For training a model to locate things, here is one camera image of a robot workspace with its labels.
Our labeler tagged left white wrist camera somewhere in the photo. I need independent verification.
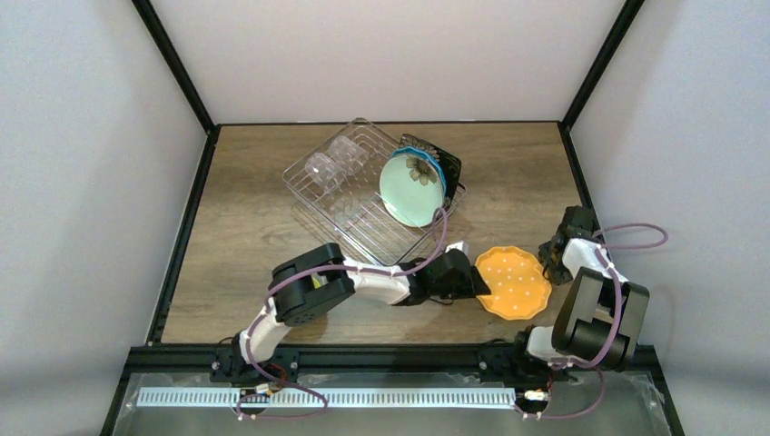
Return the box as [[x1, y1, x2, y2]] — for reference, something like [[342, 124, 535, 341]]
[[445, 241, 469, 254]]

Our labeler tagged white slotted cable duct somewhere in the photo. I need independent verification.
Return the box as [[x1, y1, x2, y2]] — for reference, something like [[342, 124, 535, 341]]
[[132, 387, 517, 410]]

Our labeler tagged left black frame post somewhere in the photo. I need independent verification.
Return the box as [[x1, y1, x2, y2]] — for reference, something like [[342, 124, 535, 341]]
[[132, 0, 216, 133]]

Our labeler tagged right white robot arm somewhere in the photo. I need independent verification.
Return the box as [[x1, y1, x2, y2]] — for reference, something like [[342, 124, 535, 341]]
[[521, 205, 649, 372]]

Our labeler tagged right black frame post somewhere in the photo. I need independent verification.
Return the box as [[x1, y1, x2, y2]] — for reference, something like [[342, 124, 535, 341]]
[[559, 0, 645, 132]]

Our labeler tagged black floral square plate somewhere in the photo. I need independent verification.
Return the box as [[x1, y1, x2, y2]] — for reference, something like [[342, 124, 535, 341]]
[[400, 134, 462, 204]]

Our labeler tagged metal wire dish rack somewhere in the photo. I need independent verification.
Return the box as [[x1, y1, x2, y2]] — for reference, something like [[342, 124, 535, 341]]
[[282, 118, 466, 265]]

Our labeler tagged orange plate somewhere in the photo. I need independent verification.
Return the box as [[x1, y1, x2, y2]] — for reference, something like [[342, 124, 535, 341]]
[[474, 246, 552, 321]]

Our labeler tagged clear plastic glass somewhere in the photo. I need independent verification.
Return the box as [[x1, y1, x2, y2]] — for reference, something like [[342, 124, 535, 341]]
[[304, 153, 347, 193], [328, 135, 370, 175]]

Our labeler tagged light blue floral plate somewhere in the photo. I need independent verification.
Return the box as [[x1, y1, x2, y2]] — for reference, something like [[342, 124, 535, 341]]
[[380, 154, 444, 227]]

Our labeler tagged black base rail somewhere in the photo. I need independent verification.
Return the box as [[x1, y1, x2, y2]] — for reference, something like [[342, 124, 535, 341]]
[[123, 342, 660, 386]]

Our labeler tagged black frame post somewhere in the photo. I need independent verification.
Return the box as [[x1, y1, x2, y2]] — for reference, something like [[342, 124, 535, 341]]
[[559, 0, 645, 132], [132, 0, 216, 133]]

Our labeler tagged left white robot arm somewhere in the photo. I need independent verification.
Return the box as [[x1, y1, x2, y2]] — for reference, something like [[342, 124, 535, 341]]
[[233, 243, 491, 365]]

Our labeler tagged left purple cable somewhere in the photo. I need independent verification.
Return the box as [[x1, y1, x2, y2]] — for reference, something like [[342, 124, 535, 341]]
[[235, 206, 450, 421]]

